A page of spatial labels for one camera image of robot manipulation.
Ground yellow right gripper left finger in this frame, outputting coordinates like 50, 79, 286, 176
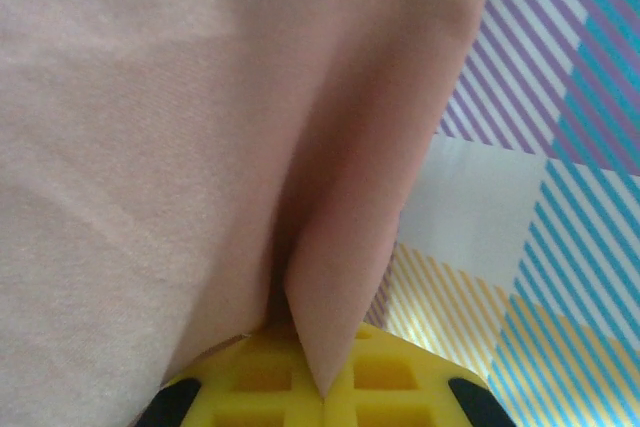
142, 321, 326, 427

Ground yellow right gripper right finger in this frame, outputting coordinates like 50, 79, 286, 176
322, 321, 514, 427

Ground pink shorts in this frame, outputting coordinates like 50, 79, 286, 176
0, 0, 501, 427

